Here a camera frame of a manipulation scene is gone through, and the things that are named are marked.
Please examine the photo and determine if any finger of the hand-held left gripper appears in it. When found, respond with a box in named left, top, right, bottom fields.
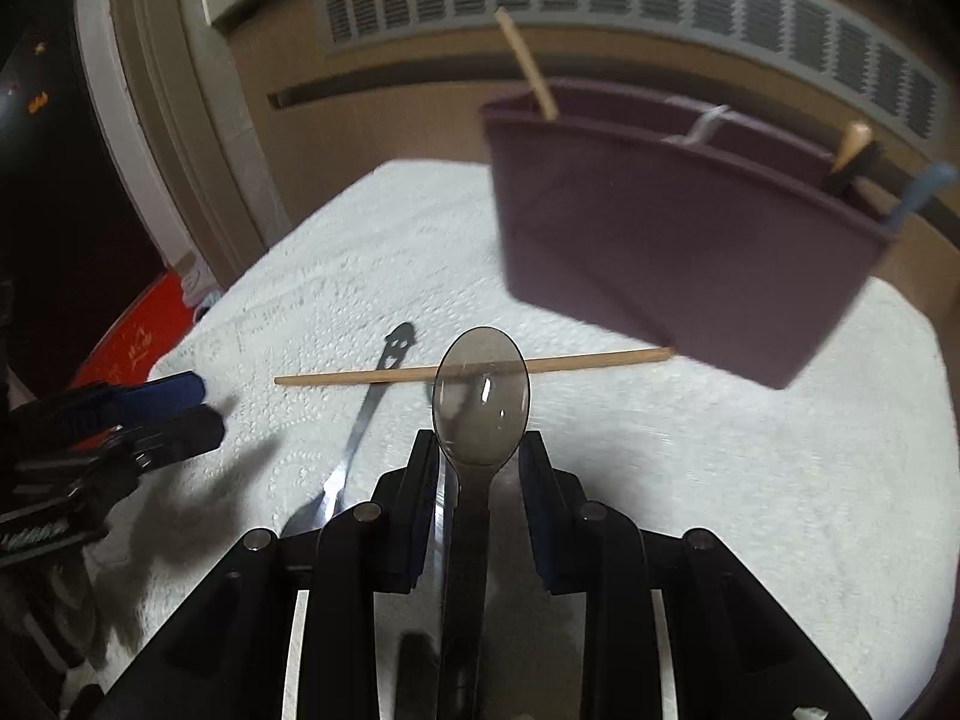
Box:
left=97, top=406, right=226, bottom=479
left=71, top=371, right=206, bottom=432

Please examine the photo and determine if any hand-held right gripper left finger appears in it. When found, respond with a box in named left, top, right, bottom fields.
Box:
left=97, top=429, right=443, bottom=720

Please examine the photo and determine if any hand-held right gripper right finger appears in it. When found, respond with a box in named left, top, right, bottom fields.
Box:
left=520, top=431, right=875, bottom=720

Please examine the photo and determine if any translucent grey plastic spoon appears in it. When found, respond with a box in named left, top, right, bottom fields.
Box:
left=433, top=326, right=533, bottom=720

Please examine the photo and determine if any purple plastic utensil holder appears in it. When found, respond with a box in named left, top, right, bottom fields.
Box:
left=480, top=79, right=901, bottom=391

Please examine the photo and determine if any white plastic spoon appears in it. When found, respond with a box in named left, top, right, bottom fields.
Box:
left=664, top=105, right=732, bottom=145

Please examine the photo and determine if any wooden chopstick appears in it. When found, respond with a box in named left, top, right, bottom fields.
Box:
left=495, top=6, right=560, bottom=122
left=274, top=346, right=676, bottom=389

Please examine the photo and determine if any light wooden spoon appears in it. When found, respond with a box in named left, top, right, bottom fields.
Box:
left=829, top=120, right=875, bottom=173

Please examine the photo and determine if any blue rice paddle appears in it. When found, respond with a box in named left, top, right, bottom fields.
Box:
left=881, top=163, right=959, bottom=230

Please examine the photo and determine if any red floor mat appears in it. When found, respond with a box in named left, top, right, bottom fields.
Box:
left=71, top=272, right=202, bottom=391

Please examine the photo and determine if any black refrigerator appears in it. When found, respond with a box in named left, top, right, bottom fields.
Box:
left=0, top=19, right=173, bottom=406

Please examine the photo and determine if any white textured cloth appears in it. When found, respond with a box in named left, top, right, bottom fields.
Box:
left=67, top=157, right=960, bottom=720

